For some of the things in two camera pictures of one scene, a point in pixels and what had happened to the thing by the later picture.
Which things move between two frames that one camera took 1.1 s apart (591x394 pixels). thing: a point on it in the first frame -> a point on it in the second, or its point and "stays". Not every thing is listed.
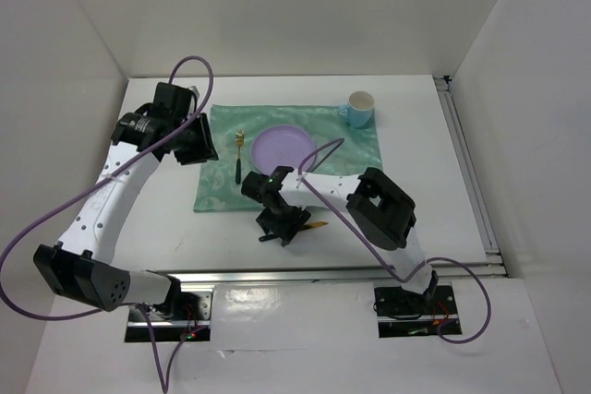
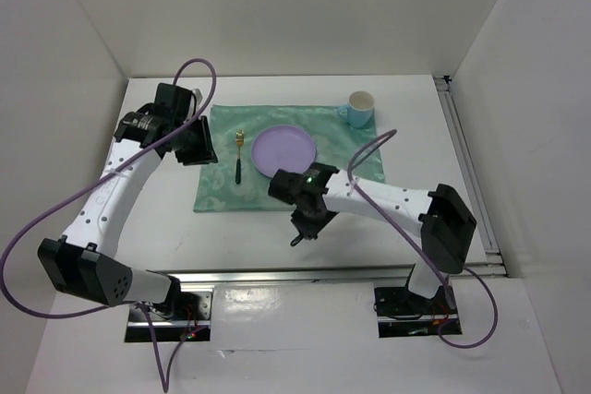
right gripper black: [285, 230] -> [310, 229]
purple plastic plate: [281, 146] stays
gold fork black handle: [239, 140] stays
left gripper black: [204, 149] stays
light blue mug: [358, 111] stays
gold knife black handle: [304, 227] -> [295, 241]
